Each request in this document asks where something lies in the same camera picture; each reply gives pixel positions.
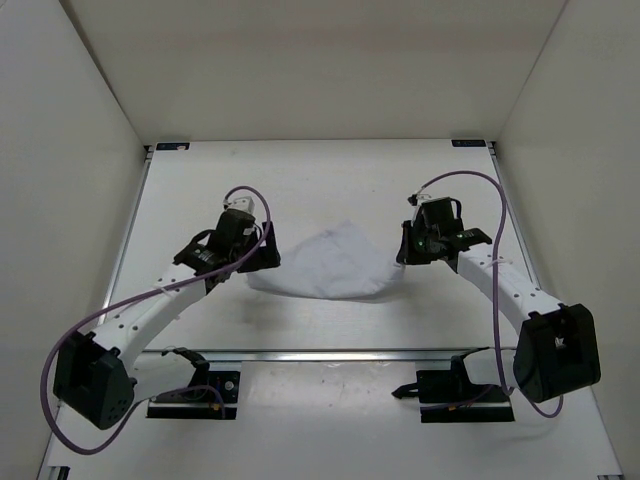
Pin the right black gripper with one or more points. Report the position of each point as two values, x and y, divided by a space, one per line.
406 255

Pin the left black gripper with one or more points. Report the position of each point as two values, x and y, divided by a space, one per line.
269 256

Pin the white skirt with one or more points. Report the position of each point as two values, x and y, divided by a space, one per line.
340 263

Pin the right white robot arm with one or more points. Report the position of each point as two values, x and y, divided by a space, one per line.
556 351

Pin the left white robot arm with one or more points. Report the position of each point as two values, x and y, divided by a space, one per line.
103 373

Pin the right blue label sticker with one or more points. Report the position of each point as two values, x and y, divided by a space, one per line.
468 143

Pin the blue label sticker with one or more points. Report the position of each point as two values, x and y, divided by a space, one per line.
468 143
172 146

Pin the left blue label sticker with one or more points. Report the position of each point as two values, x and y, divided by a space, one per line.
172 146

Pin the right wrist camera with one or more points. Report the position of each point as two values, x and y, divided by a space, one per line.
418 198

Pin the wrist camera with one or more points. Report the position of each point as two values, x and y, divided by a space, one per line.
244 204
418 198

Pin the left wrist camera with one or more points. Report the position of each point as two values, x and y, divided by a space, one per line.
244 204

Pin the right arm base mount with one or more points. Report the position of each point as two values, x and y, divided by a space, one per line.
447 397

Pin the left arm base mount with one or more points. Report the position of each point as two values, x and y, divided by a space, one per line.
200 404

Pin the aluminium rail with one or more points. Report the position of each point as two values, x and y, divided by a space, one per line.
332 356

